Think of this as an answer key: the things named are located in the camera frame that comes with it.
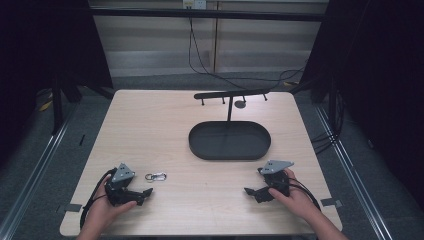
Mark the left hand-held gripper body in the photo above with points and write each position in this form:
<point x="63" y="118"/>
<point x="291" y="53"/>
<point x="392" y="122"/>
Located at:
<point x="120" y="186"/>

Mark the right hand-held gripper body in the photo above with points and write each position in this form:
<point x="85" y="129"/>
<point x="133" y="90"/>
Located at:
<point x="277" y="180"/>

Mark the black key rack with tray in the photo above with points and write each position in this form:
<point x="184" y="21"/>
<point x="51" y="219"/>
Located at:
<point x="230" y="140"/>

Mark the person's right hand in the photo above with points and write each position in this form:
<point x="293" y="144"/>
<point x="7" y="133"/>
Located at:
<point x="295" y="200"/>

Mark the person's left hand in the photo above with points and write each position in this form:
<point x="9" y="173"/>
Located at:
<point x="103" y="208"/>

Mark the grey tape strip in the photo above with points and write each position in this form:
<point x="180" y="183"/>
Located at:
<point x="331" y="202"/>
<point x="69" y="208"/>

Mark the small black floor piece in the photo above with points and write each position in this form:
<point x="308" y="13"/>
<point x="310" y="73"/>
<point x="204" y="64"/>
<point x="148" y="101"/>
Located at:
<point x="82" y="140"/>

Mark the black metal stand leg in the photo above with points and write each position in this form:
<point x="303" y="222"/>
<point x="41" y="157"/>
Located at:
<point x="57" y="106"/>

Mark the yellow floor tape piece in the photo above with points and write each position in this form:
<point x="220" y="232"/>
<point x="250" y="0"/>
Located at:
<point x="45" y="106"/>

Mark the black curtain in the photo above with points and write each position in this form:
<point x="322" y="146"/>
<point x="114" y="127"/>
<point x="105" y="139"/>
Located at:
<point x="43" y="50"/>
<point x="376" y="83"/>

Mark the metal floor rail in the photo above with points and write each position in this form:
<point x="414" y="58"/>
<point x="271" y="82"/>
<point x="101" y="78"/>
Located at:
<point x="353" y="180"/>
<point x="31" y="173"/>

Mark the black horizontal frame bar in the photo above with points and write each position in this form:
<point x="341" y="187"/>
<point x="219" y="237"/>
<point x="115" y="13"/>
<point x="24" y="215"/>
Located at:
<point x="206" y="14"/>

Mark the white wall socket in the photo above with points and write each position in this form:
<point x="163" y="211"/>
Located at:
<point x="194" y="4"/>

